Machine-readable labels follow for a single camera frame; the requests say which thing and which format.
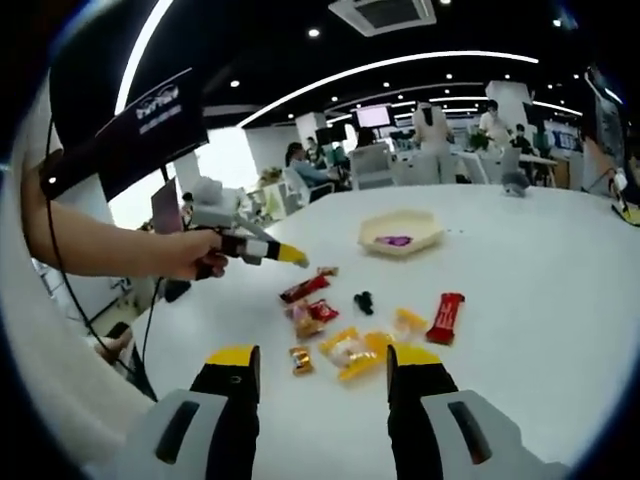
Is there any purple food packet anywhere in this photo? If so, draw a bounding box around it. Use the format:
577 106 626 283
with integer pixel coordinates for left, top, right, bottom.
373 232 415 250

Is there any black food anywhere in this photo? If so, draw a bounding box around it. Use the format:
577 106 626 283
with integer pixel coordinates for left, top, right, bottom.
353 288 377 316

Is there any long ceiling light strip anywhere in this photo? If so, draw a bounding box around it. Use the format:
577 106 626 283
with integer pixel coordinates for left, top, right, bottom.
242 49 540 129
113 0 174 117

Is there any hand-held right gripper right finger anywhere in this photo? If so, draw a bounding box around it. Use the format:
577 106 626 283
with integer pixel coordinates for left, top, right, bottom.
386 345 551 480

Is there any dark red food bar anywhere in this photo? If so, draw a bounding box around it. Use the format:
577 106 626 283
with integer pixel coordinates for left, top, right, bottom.
278 273 332 305

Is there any yellow cloth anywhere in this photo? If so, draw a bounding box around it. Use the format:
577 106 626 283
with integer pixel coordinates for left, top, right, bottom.
610 202 640 225

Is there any grey cloth bundle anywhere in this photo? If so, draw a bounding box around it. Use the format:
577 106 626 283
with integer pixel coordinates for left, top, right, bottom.
501 171 532 200

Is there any black cable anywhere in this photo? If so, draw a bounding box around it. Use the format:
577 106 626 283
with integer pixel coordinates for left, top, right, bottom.
43 112 162 404

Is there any cream hexagonal container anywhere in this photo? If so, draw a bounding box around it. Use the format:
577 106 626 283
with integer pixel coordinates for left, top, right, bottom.
358 209 446 258

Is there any yellow food packet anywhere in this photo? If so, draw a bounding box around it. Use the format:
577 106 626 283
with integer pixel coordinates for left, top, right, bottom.
318 326 397 382
391 307 430 342

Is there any ceiling air conditioner vent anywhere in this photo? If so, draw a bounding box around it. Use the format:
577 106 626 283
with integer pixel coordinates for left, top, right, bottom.
328 0 437 37

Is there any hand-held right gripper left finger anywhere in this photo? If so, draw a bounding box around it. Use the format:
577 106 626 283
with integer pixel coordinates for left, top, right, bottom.
117 344 262 480

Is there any bright red food bar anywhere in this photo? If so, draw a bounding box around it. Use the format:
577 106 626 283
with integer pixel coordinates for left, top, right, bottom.
425 291 466 347

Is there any black hanging sign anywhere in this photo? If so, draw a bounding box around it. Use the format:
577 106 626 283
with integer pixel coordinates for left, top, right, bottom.
94 67 211 202

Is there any tan food packet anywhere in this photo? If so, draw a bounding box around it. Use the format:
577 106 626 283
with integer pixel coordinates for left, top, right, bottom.
284 301 327 342

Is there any wall monitor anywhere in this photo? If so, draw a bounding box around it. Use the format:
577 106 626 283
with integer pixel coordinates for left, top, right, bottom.
355 105 390 129

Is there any small red food packet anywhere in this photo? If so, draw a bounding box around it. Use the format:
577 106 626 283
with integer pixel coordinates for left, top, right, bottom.
306 298 340 325

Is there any black computer mouse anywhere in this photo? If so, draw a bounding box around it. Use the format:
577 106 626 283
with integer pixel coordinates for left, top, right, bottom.
163 278 193 304

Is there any person's white shirt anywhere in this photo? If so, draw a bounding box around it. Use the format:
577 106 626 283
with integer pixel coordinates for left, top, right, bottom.
0 119 159 471

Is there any person's left hand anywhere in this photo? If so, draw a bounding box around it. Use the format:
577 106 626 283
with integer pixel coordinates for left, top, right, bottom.
171 229 230 281

